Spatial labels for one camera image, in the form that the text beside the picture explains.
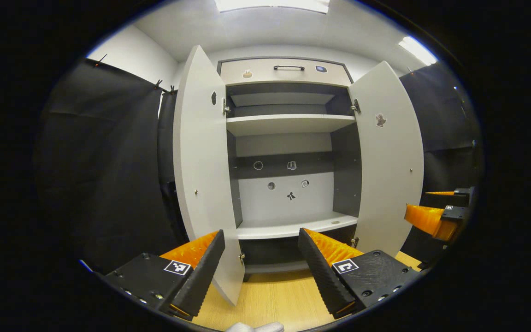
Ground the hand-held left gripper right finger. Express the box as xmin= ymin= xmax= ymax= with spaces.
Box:
xmin=298 ymin=228 xmax=425 ymax=320

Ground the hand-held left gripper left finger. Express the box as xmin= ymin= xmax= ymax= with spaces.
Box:
xmin=103 ymin=230 xmax=226 ymax=320

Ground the beige shoe cabinet door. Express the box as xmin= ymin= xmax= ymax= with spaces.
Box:
xmin=348 ymin=61 xmax=425 ymax=258
xmin=172 ymin=45 xmax=246 ymax=307

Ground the beige double-door shoe cabinet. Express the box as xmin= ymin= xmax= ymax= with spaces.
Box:
xmin=172 ymin=45 xmax=425 ymax=307

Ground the white cabinet shelf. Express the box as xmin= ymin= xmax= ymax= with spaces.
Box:
xmin=226 ymin=114 xmax=356 ymax=136
xmin=236 ymin=212 xmax=358 ymax=240

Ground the beige cabinet drawer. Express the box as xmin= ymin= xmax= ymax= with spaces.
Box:
xmin=219 ymin=59 xmax=353 ymax=87

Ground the black backdrop cloth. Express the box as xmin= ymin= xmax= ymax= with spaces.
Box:
xmin=33 ymin=58 xmax=485 ymax=275

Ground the small ceiling light panel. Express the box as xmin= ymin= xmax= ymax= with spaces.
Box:
xmin=398 ymin=36 xmax=437 ymax=66

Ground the large ceiling light panel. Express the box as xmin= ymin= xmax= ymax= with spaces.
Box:
xmin=214 ymin=0 xmax=330 ymax=13

